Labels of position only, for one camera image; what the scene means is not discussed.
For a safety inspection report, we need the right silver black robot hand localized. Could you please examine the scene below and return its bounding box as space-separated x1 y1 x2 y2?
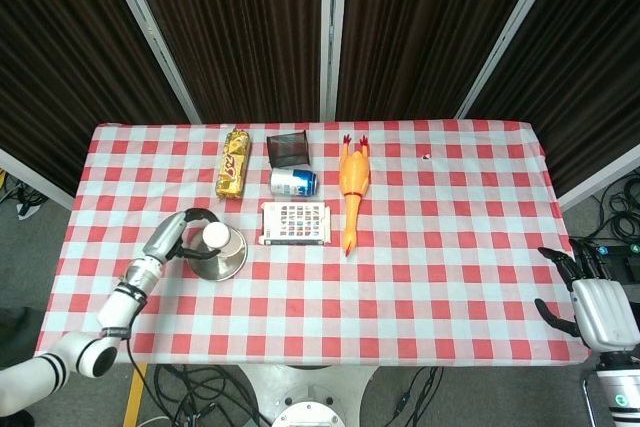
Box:
533 239 640 354

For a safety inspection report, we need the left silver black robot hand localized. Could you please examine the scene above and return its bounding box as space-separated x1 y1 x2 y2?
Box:
142 207 225 265

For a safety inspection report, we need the white round container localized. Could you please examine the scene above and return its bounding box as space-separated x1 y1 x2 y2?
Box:
201 221 246 261

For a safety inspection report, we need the silver metal plate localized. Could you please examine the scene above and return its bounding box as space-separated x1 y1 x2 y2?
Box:
186 223 249 282

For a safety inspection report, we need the black power strip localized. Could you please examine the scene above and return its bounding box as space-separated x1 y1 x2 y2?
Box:
574 241 640 283

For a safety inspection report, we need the yellow biscuit packet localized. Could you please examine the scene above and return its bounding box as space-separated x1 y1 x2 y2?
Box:
214 129 252 200

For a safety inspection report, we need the white card box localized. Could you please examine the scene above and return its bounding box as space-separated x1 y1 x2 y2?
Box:
258 201 334 248

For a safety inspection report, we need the blue white drink can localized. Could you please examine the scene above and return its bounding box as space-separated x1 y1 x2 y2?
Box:
269 168 319 197

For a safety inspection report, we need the black mesh pen holder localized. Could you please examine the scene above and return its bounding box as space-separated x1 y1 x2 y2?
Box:
265 130 312 169

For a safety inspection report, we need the orange rubber chicken toy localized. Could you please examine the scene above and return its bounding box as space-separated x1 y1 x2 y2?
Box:
338 133 373 259

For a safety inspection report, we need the red white checkered tablecloth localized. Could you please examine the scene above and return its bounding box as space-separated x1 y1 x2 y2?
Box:
35 119 590 366

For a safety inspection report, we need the dark ribbed partition panel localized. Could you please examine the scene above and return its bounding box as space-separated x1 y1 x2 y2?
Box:
467 0 640 196
0 0 189 193
337 0 546 122
122 0 324 124

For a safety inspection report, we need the black cable bundle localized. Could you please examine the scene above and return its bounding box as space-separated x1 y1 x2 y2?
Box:
149 364 274 427
369 366 446 427
569 181 640 248
0 171 49 221

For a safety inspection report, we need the grey partition frame post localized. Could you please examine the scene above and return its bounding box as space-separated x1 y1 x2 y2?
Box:
98 0 203 124
0 146 76 211
318 0 350 122
454 0 569 121
557 144 640 211

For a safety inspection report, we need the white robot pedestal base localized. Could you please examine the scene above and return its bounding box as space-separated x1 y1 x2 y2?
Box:
234 364 381 427

